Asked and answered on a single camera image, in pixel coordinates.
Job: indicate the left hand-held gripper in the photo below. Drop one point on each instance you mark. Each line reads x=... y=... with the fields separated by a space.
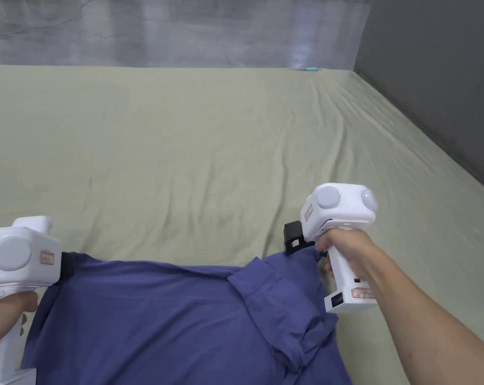
x=15 y=252

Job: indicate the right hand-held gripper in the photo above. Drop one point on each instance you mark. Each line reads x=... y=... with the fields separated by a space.
x=338 y=210

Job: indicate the dark blue shirt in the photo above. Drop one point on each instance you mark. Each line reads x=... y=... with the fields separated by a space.
x=177 y=325

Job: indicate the person's right forearm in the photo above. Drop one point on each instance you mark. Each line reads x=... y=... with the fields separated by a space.
x=430 y=321

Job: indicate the person's right hand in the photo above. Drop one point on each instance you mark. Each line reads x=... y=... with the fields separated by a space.
x=344 y=250

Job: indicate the person's left hand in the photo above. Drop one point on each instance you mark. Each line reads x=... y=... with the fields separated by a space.
x=7 y=311

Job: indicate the small turquoise object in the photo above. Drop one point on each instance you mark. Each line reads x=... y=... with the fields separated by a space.
x=310 y=69

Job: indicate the bed with pale green sheet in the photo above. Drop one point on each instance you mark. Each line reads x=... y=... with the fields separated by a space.
x=185 y=160

